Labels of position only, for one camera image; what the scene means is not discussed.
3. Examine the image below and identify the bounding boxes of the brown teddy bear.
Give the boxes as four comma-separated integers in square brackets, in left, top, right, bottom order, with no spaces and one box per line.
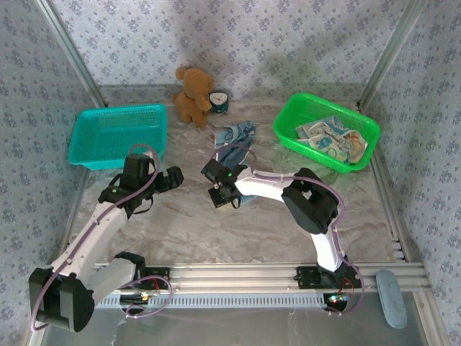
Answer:
[171,66,215,129]

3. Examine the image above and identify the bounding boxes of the cream towel with teal bunnies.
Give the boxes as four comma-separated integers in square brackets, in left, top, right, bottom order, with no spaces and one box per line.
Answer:
[295,115,349,159]

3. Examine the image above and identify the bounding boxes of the small circuit board with lights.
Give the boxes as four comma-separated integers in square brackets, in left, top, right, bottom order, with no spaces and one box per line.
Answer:
[323,293,350,307]
[120,292,159,303]

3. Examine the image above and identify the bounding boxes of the aluminium front rail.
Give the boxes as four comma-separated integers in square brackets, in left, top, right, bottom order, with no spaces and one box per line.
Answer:
[38,262,432,293]

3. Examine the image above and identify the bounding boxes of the aluminium table side rail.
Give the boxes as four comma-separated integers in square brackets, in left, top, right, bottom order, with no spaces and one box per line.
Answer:
[370,154,410,263]
[50,167,91,267]

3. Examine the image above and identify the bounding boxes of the grey metal lower shelf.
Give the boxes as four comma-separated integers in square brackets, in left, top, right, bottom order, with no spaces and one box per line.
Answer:
[28,291,449,346]

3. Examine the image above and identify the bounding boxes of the green plastic basket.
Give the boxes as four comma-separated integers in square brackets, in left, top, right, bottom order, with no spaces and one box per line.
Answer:
[272,92,382,174]

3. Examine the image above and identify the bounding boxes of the teal plastic basket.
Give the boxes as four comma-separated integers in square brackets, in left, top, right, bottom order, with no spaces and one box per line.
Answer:
[67,103,169,171]

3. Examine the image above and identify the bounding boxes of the grey slotted cable duct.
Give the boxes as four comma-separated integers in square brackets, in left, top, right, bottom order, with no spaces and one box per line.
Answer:
[93,292,327,310]

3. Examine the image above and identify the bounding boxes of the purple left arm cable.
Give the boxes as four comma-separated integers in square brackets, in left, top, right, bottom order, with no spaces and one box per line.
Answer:
[30,143,174,331]

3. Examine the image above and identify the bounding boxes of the aluminium frame post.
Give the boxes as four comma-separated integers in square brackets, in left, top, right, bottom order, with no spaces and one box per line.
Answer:
[357,0,432,109]
[35,0,109,108]

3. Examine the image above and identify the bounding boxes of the blue-grey oblong pad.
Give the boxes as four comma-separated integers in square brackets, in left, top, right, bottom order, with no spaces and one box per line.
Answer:
[375,269,408,329]

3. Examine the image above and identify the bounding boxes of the blue towel with pale print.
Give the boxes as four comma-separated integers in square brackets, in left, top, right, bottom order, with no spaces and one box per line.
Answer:
[214,120,259,208]

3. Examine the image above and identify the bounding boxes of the small teal alarm clock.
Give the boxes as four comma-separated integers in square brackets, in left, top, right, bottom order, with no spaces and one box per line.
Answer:
[207,91,231,115]

